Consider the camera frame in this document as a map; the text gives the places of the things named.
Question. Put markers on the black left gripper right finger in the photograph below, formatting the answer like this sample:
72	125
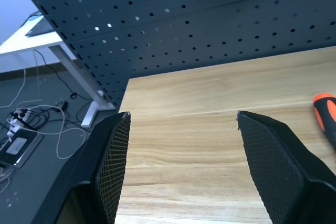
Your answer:
283	171

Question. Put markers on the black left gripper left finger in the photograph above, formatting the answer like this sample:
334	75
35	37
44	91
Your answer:
86	171

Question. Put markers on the dark perforated pegboard panel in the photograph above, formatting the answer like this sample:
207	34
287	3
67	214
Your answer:
183	24

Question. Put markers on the white power strip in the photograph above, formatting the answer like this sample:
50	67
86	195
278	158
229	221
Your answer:
16	123

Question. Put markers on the white table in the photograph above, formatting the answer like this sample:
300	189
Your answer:
65	58

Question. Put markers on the dark laptop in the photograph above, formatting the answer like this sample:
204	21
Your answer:
39	26

